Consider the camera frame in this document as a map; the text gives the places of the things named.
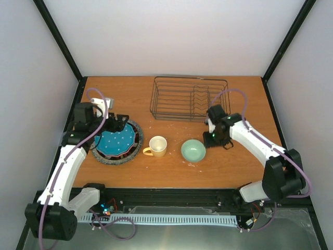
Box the blue dotted plate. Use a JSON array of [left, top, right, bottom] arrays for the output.
[[94, 123, 135, 157]]

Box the black wire dish rack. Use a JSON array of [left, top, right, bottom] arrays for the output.
[[150, 76, 230, 122]]

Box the pink plate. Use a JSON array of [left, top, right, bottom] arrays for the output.
[[105, 143, 138, 158]]

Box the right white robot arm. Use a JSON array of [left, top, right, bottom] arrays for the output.
[[203, 105, 306, 203]]

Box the left black frame post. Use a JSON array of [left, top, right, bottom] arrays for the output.
[[32, 0, 84, 81]]

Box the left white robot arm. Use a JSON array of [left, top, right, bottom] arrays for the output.
[[24, 102, 129, 242]]

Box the green ceramic bowl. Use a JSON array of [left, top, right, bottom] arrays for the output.
[[181, 139, 206, 163]]

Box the grey speckled large plate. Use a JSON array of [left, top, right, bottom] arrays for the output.
[[91, 120, 144, 166]]

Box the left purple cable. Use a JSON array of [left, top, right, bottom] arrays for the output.
[[38, 87, 108, 250]]

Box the black frame post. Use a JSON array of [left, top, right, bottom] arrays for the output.
[[32, 0, 84, 81], [262, 0, 317, 81]]

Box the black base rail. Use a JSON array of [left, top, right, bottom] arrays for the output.
[[33, 187, 310, 217]]

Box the light blue cable duct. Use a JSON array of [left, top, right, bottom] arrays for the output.
[[76, 212, 238, 228]]

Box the yellow mug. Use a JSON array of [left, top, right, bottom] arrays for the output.
[[143, 136, 168, 157]]

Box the right black frame post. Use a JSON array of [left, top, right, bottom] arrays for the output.
[[262, 0, 317, 81]]

